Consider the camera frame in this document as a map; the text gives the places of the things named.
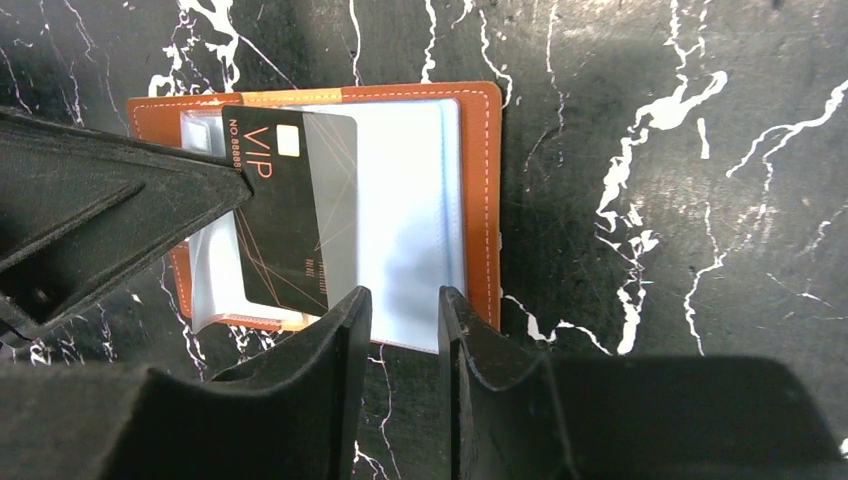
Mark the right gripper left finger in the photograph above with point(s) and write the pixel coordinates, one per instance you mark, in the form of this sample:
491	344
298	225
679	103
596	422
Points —
290	412

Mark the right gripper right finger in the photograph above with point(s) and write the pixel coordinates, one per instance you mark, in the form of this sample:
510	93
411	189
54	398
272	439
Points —
548	415

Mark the brown leather card holder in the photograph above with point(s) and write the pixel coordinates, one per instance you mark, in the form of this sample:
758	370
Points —
428	175

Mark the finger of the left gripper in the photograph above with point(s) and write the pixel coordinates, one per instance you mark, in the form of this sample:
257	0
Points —
82	211

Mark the black VIP credit card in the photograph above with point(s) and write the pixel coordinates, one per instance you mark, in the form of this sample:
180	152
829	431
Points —
297	233

